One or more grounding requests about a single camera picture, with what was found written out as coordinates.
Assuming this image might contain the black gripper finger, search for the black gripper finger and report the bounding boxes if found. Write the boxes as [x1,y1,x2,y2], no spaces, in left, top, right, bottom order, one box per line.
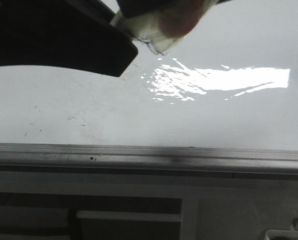
[0,0,138,77]
[116,0,225,18]

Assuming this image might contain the white whiteboard marker pen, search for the white whiteboard marker pen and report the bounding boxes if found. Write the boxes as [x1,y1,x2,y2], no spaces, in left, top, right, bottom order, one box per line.
[110,0,217,55]

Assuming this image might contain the white whiteboard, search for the white whiteboard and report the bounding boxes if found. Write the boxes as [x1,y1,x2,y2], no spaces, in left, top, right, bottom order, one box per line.
[0,0,298,151]

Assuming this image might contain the grey aluminium whiteboard tray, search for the grey aluminium whiteboard tray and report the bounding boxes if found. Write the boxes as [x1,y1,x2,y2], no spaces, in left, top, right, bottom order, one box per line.
[0,143,298,176]

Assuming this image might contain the dark cabinet with shelf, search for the dark cabinet with shelf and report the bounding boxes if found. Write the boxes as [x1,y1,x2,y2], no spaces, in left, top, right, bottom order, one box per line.
[0,192,182,240]

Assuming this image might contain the white box bottom right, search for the white box bottom right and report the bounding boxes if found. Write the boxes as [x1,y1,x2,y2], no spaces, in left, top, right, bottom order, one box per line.
[264,229,298,240]

